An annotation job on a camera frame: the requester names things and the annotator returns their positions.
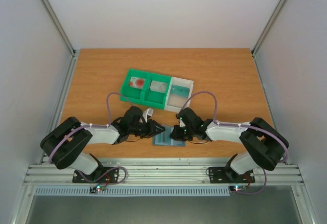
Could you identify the teal leather card holder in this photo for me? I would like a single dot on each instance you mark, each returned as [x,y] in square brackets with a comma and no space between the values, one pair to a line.
[163,139]

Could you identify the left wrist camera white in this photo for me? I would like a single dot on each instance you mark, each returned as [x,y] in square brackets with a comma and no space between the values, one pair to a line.
[147,114]

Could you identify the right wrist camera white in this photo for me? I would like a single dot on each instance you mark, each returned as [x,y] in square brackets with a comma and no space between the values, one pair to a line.
[181,123]

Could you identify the aluminium frame post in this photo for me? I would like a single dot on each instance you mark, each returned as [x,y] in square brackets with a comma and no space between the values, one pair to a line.
[50,11]
[268,26]

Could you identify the left status board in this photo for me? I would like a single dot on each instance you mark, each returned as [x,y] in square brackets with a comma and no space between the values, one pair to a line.
[96,189]

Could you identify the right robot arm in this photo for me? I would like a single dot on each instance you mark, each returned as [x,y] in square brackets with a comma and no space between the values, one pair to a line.
[265,147]

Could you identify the grey card in bin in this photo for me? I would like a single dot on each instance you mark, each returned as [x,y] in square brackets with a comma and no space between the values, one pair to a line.
[157,86]

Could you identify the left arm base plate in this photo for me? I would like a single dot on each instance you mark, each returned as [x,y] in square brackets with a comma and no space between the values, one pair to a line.
[103,175]

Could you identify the status board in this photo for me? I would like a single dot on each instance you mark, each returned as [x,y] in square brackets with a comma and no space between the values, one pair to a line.
[96,189]
[237,188]

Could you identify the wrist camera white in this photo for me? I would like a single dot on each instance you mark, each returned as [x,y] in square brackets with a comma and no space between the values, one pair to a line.
[147,114]
[181,123]

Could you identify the grey slotted cable duct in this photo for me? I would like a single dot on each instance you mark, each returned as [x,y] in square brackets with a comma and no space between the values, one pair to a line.
[134,191]

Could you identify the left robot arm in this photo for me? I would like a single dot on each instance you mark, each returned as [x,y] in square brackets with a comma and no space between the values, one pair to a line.
[65,144]

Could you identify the green bin middle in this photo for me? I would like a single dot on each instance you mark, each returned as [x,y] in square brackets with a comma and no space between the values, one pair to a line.
[155,99]

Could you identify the aluminium rail front frame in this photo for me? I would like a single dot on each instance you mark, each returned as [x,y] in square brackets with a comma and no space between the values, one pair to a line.
[163,172]

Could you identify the card with red circles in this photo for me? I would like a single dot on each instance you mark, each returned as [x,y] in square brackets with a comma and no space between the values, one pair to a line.
[137,82]

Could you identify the right aluminium frame post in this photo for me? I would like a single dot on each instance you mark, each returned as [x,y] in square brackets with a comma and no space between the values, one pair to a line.
[268,26]

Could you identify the green bin left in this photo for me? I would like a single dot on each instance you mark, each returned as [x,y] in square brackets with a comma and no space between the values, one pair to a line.
[133,94]

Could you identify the teal VIP card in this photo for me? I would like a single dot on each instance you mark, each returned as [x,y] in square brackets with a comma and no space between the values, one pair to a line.
[179,91]

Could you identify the green bin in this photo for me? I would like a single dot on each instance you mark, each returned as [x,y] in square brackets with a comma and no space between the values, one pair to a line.
[155,99]
[133,94]

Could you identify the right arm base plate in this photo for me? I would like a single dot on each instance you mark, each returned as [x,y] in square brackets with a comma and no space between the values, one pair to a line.
[219,175]

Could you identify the left aluminium frame post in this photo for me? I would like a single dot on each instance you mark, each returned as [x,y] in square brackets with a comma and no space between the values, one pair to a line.
[50,11]

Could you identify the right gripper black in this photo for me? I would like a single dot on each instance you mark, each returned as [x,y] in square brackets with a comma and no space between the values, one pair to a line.
[180,131]

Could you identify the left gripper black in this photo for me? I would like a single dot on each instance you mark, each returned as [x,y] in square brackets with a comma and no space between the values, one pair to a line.
[152,129]

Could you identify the right status board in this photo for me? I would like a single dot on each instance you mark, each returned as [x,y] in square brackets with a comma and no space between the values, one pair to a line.
[237,188]

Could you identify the white translucent bin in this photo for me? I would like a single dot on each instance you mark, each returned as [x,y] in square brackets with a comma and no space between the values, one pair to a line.
[173,103]

